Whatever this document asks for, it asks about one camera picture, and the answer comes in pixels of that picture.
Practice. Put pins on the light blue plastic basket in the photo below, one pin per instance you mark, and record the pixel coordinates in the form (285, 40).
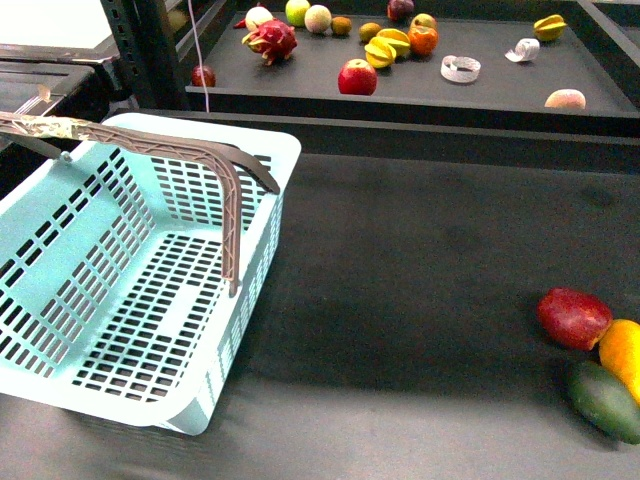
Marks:
(112, 297)

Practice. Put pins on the yellow mango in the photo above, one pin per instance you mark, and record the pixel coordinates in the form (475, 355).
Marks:
(619, 354)

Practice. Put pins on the red mango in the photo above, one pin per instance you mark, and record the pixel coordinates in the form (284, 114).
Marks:
(574, 319)

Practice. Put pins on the green mango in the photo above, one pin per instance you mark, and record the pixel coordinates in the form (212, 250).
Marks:
(603, 401)

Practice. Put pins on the yellow star fruit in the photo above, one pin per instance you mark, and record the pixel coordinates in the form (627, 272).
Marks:
(379, 53)
(396, 38)
(549, 28)

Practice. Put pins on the small dark red apple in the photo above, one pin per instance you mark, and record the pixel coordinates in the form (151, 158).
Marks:
(203, 76)

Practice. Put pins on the pink dragon fruit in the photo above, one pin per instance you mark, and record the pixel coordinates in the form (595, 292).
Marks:
(274, 40)

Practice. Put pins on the brown kiwi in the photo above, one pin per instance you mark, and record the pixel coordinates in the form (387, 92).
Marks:
(368, 31)
(341, 26)

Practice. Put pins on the beige round melon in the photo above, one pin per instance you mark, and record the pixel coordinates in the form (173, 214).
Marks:
(317, 19)

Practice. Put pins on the orange persimmon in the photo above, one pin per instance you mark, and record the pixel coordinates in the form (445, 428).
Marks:
(423, 40)

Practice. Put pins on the green apple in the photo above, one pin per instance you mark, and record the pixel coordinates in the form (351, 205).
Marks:
(295, 11)

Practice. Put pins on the white round fruit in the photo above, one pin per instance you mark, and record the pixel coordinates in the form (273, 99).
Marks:
(257, 16)

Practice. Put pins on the red yellow apple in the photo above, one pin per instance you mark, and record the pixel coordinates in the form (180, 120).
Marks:
(423, 20)

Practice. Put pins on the dark purple fruit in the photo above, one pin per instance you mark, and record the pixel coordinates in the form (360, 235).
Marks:
(399, 10)

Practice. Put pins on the black display tray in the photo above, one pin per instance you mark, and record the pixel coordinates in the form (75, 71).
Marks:
(412, 90)

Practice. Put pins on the pale peach fruit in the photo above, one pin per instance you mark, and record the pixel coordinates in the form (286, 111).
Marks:
(566, 98)

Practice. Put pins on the yellow star fruit far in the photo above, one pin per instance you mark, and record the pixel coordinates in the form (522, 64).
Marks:
(549, 28)

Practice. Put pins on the black metal shelf post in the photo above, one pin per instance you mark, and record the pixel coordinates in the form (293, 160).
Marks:
(148, 54)

